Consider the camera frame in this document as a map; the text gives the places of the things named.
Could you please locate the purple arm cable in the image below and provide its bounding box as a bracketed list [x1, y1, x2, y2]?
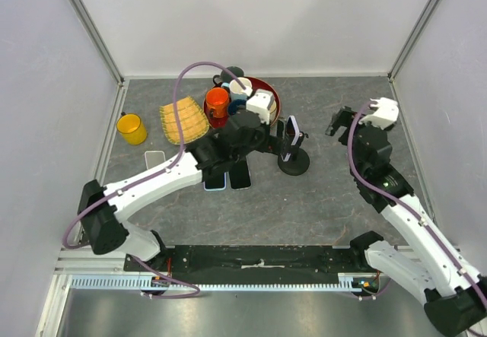
[62, 61, 248, 250]
[346, 101, 487, 337]

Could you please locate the dark blue mug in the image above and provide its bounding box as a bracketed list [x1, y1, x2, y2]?
[228, 99, 247, 116]

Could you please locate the yellow mug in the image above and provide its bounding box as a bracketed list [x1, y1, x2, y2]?
[116, 112, 148, 145]

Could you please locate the woven bamboo tray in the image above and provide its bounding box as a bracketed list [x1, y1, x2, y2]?
[159, 96, 210, 145]

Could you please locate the white phone stand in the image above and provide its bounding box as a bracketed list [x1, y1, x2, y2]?
[144, 150, 166, 170]

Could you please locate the orange mug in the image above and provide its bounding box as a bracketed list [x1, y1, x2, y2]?
[205, 87, 230, 119]

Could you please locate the aluminium frame post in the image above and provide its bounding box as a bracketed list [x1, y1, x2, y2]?
[68, 0, 125, 86]
[387, 0, 442, 83]

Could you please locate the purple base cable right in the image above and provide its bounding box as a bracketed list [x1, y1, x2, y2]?
[352, 275, 393, 302]

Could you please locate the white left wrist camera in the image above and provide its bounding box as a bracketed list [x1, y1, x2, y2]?
[246, 89, 277, 125]

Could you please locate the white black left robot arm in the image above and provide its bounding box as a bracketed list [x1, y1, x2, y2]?
[78, 110, 307, 271]

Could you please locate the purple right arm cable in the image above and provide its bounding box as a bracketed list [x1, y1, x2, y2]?
[346, 101, 487, 337]

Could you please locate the left aluminium frame post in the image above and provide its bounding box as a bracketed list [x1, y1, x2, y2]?
[68, 0, 125, 86]

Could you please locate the grey slotted cable duct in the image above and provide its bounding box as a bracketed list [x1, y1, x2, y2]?
[70, 275, 377, 293]

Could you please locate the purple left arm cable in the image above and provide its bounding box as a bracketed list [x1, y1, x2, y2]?
[62, 61, 248, 250]

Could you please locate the dark grey mug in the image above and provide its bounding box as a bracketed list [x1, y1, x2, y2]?
[212, 66, 244, 86]

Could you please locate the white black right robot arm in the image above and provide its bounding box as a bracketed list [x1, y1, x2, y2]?
[326, 100, 486, 336]

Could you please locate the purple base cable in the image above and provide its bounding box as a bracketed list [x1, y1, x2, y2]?
[131, 256, 202, 300]
[352, 275, 393, 302]

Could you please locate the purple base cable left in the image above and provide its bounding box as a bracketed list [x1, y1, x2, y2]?
[131, 256, 202, 300]

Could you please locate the clear cased black phone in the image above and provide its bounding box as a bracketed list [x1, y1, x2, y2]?
[229, 160, 251, 190]

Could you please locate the light blue cased phone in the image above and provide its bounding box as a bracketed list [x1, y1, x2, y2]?
[203, 173, 227, 192]

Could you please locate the light blue mug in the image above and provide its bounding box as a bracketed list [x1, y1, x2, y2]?
[221, 77, 253, 101]

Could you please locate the right aluminium frame post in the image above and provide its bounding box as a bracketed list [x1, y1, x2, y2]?
[387, 0, 442, 83]

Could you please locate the black round-base phone stand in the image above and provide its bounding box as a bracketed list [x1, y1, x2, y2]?
[278, 147, 310, 176]

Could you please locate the lavender cased phone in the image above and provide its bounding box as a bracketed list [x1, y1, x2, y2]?
[281, 115, 300, 162]

